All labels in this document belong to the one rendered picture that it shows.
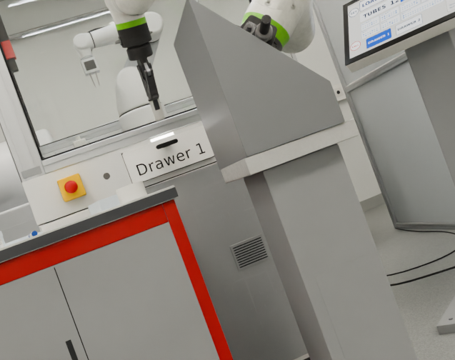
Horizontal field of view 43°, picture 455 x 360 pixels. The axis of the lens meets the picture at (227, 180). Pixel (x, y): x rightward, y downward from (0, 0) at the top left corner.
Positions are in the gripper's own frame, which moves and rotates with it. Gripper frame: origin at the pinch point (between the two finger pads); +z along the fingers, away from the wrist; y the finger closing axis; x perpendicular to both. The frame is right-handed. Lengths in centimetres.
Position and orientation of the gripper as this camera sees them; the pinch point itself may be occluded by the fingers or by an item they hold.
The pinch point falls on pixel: (156, 109)
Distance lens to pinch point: 185.4
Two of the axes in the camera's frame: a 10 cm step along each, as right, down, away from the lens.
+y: 3.2, 2.6, -9.1
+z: 2.4, 9.1, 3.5
